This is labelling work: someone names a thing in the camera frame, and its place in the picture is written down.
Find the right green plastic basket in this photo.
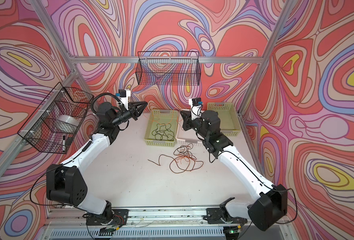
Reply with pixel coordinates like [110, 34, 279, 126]
[207, 103, 241, 137]

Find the black marker in wire basket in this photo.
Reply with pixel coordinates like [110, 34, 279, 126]
[62, 135, 66, 154]

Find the white bowl in wire basket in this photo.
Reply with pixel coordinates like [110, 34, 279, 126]
[57, 115, 79, 127]

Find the black wire basket left wall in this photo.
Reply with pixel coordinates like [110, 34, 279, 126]
[18, 83, 94, 154]

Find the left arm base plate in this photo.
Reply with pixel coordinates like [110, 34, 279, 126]
[82, 209, 129, 227]

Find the orange cable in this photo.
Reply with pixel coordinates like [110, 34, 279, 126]
[151, 113, 184, 127]

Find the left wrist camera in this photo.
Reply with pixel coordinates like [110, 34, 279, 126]
[118, 89, 131, 108]

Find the black wire basket back wall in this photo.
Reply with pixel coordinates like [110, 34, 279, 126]
[136, 51, 201, 86]

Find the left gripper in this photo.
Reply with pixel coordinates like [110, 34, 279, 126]
[110, 102, 148, 129]

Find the black cable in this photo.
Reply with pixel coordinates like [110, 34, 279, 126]
[151, 122, 176, 142]

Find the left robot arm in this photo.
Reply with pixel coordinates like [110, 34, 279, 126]
[46, 90, 148, 226]

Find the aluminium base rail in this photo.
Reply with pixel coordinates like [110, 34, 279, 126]
[44, 205, 250, 229]

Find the white plastic basket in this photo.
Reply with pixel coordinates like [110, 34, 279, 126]
[176, 128, 204, 147]

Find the black wire basket wall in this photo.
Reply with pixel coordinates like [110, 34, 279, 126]
[136, 51, 201, 86]
[18, 83, 94, 154]

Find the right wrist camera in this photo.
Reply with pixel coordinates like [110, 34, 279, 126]
[189, 97, 203, 117]

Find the green plastic basket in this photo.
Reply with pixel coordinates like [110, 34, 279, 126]
[144, 109, 179, 147]
[207, 103, 241, 137]

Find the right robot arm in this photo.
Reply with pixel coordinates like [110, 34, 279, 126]
[180, 110, 288, 231]

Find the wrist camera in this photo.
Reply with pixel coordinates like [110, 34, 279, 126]
[189, 97, 203, 117]
[118, 89, 131, 108]

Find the left green plastic basket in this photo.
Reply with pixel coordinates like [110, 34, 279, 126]
[144, 109, 179, 147]

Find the red cable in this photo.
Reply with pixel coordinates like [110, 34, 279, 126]
[147, 143, 205, 174]

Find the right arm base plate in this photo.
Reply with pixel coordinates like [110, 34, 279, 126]
[203, 208, 248, 226]

